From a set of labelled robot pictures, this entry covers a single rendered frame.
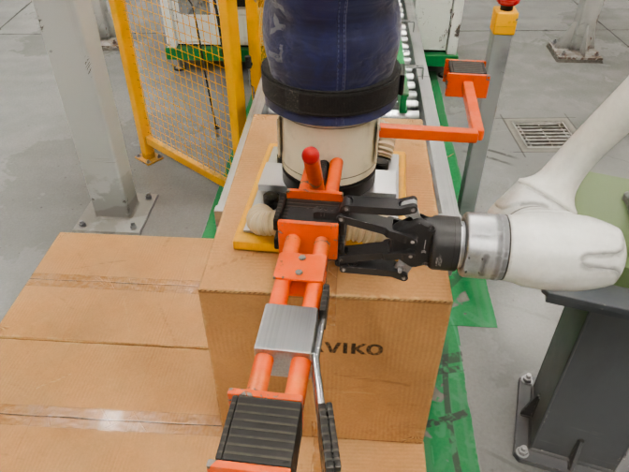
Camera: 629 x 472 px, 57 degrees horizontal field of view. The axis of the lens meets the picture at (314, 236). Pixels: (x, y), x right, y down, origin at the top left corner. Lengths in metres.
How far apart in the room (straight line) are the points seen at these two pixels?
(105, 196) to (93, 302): 1.18
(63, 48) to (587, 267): 2.00
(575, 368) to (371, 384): 0.71
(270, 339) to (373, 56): 0.44
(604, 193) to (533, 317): 0.89
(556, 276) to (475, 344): 1.37
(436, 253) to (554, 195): 0.24
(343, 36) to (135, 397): 0.86
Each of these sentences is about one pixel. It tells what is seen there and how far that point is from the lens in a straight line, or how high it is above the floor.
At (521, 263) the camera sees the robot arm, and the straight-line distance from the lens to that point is 0.78.
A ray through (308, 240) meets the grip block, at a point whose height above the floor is 1.08.
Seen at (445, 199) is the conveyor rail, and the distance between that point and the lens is 1.74.
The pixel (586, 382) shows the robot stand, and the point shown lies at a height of 0.36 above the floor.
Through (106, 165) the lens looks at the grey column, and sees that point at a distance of 2.58.
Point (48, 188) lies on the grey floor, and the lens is 3.09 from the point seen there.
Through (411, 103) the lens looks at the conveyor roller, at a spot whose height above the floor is 0.54.
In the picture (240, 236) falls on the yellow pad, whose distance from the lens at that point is 0.97.
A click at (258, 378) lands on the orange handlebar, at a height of 1.09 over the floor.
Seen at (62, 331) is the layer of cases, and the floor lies 0.54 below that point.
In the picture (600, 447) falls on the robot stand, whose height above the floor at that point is 0.12.
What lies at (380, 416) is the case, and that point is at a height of 0.63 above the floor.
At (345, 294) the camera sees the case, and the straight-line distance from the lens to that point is 0.90.
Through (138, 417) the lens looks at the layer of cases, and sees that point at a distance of 1.29.
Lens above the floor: 1.58
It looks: 39 degrees down
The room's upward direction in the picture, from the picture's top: straight up
